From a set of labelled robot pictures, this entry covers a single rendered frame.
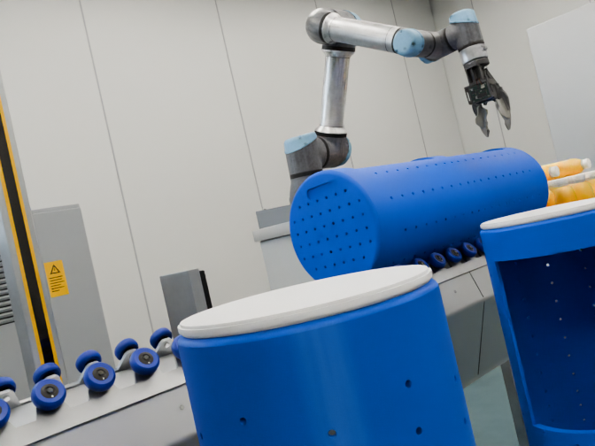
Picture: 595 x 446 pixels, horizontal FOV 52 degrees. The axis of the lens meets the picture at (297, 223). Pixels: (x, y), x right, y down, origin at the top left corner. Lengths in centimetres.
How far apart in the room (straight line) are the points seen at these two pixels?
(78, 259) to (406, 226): 169
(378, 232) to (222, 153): 353
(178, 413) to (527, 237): 71
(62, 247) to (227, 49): 282
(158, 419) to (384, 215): 66
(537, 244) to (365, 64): 512
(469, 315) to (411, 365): 102
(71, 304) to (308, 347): 225
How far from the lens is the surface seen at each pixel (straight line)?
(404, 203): 142
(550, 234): 123
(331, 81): 215
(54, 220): 275
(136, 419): 97
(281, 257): 205
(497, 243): 128
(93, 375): 95
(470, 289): 161
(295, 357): 54
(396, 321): 56
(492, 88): 183
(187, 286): 112
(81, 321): 275
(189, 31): 501
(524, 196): 193
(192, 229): 451
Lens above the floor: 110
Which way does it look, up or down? 1 degrees up
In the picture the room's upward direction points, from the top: 13 degrees counter-clockwise
